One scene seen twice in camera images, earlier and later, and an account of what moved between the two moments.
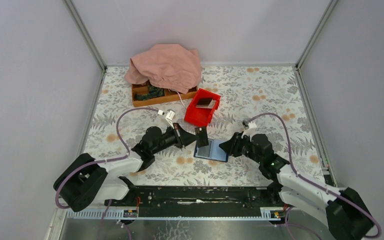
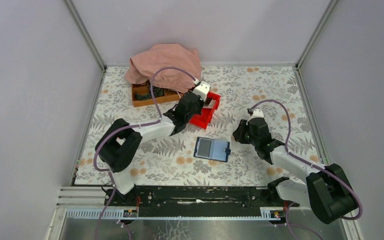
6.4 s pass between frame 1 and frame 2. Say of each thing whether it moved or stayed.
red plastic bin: stayed
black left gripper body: moved
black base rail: stayed
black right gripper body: moved
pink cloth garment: stayed
